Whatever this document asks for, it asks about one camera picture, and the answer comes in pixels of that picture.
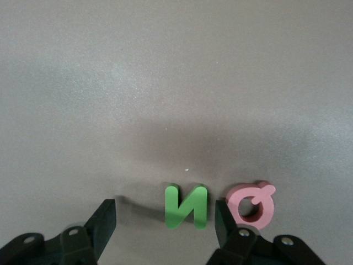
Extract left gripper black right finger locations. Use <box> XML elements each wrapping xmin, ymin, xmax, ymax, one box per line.
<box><xmin>205</xmin><ymin>200</ymin><xmax>326</xmax><ymax>265</ymax></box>

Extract green foam letter N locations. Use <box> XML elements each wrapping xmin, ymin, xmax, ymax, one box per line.
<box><xmin>164</xmin><ymin>183</ymin><xmax>208</xmax><ymax>230</ymax></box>

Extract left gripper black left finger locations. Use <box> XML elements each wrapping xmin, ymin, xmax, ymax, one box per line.
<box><xmin>0</xmin><ymin>198</ymin><xmax>116</xmax><ymax>265</ymax></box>

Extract pink foam letter Q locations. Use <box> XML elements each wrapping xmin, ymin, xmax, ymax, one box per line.
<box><xmin>225</xmin><ymin>181</ymin><xmax>276</xmax><ymax>230</ymax></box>

